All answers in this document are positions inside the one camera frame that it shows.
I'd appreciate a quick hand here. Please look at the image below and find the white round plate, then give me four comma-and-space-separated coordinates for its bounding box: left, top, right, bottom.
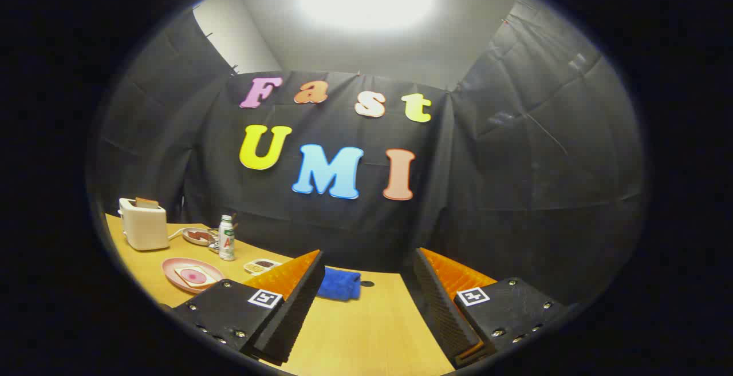
182, 227, 219, 246

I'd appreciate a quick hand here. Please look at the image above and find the white divided bean tray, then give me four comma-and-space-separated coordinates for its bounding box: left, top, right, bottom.
243, 259, 281, 275

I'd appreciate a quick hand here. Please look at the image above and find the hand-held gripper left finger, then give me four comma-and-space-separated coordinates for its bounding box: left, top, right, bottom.
171, 249, 326, 365

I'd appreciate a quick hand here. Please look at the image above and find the blue folded towel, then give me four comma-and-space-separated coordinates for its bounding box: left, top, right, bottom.
317, 267, 362, 301

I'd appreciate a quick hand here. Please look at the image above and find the black backdrop cloth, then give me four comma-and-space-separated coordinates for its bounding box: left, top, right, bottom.
94, 0, 648, 308

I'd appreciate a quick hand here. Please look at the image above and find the cream white toaster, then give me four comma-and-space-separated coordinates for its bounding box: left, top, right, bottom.
118, 197, 170, 251

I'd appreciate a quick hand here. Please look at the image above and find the pink round plate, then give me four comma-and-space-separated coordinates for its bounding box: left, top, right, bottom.
161, 258, 226, 295

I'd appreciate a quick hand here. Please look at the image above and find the white drink bottle green cap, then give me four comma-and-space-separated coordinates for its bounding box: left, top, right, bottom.
218, 215, 237, 262

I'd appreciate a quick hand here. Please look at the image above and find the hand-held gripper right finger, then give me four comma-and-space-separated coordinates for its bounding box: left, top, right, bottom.
412, 247, 574, 369

